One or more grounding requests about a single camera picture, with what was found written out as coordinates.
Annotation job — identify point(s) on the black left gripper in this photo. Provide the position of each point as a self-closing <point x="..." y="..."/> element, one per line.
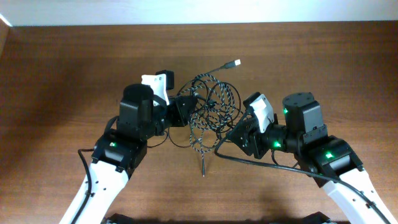
<point x="182" y="111"/>

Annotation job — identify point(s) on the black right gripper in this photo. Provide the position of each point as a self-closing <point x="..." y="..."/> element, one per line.
<point x="254" y="140"/>

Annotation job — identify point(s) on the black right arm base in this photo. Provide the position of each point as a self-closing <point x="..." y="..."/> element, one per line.
<point x="316" y="218"/>

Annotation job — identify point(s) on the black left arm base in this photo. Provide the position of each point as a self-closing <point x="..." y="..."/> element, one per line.
<point x="118" y="219"/>

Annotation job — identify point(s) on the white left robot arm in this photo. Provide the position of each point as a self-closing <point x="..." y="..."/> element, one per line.
<point x="122" y="147"/>

